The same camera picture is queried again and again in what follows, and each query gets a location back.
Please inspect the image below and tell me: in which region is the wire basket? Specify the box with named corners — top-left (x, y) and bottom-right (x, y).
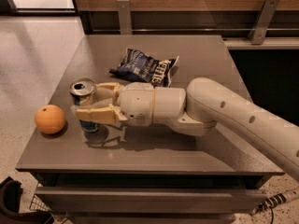
top-left (29, 193), bottom-right (51, 212)

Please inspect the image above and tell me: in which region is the grey cabinet drawer front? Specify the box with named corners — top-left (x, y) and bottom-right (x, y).
top-left (36, 187), bottom-right (265, 214)

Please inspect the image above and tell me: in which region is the left metal bracket post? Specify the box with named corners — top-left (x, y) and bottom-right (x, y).
top-left (117, 0), bottom-right (133, 35)

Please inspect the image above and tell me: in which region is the striped hose on floor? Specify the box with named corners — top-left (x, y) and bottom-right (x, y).
top-left (250, 189), bottom-right (299, 216)

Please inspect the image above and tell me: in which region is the right metal bracket post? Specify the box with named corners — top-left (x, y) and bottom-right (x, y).
top-left (248, 0), bottom-right (280, 45)

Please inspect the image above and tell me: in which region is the blue kettle chips bag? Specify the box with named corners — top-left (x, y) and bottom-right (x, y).
top-left (109, 49), bottom-right (179, 87)

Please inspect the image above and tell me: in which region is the orange fruit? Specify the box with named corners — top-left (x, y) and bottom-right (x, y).
top-left (35, 105), bottom-right (66, 134)

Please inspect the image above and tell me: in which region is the red bull can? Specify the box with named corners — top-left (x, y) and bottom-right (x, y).
top-left (68, 77), bottom-right (99, 133)

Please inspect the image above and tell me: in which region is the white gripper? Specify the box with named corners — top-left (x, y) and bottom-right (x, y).
top-left (72, 82), bottom-right (154, 127)

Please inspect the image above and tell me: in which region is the metal bracket post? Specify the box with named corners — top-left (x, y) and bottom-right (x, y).
top-left (117, 0), bottom-right (133, 35)
top-left (248, 0), bottom-right (280, 45)

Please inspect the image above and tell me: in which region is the dark curved object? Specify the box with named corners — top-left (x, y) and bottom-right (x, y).
top-left (0, 176), bottom-right (54, 224)

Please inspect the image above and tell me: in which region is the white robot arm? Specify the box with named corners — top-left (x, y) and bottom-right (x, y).
top-left (69, 77), bottom-right (299, 179)

